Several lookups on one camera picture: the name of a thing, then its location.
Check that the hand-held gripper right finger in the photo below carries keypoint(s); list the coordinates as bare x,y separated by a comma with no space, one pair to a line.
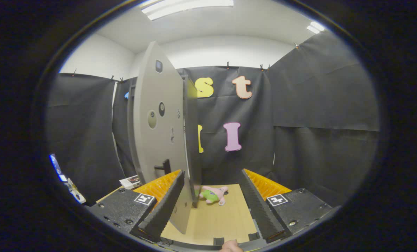
255,206

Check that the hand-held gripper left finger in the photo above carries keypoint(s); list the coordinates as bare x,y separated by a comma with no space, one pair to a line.
166,210

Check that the dark grey shoe cabinet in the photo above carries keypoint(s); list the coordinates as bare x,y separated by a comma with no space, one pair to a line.
193,157

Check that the grey shoe cabinet door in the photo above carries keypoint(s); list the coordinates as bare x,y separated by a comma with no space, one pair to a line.
148,147

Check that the pink and green plush toy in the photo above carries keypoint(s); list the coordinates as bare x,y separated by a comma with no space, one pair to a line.
212,195

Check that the white printed box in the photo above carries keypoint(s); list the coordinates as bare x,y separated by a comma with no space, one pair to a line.
130,182

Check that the white patterned object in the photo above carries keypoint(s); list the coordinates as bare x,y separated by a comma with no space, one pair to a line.
76,192

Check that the blue glowing device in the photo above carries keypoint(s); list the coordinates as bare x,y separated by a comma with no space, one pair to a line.
56,166

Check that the small ceiling light panel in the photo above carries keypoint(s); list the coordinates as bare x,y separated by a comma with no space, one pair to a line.
315,27

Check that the long ceiling light panel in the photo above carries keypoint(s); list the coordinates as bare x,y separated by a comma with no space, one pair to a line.
185,7

